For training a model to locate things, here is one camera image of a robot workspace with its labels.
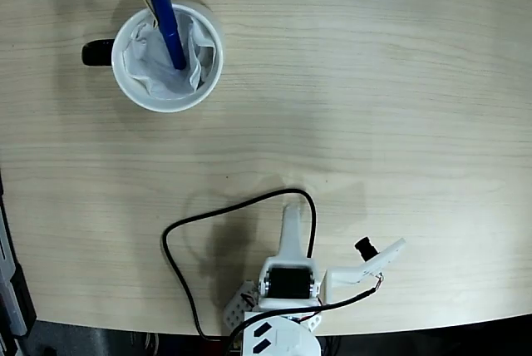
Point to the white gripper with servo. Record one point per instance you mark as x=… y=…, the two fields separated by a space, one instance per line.
x=288 y=282

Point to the blue pen with metal clip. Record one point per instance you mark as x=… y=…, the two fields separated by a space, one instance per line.
x=168 y=27

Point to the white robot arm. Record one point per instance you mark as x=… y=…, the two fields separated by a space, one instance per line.
x=282 y=337

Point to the crumpled white tissue paper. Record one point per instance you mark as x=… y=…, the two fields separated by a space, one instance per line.
x=145 y=65

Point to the white mount with black camera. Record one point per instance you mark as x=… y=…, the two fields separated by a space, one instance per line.
x=345 y=277

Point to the grey metal desk frame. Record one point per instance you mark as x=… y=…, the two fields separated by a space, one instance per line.
x=8 y=289

